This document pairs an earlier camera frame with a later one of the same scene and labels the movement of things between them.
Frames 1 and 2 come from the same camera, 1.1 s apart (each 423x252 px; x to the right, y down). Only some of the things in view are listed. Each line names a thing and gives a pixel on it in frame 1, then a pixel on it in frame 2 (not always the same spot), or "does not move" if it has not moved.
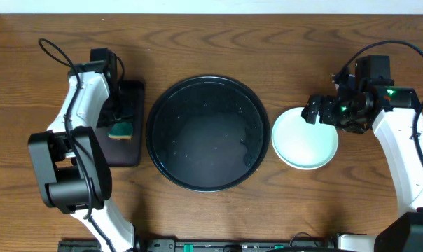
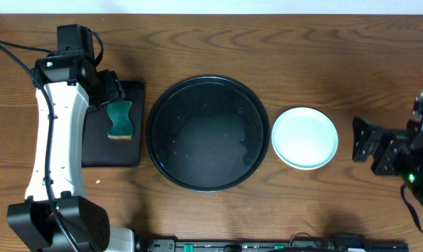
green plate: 303,145 does not move
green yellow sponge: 121,131 does not move
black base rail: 205,245 does not move
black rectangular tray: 128,152 does not move
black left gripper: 117,117 → 111,87
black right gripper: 326,103 → 390,145
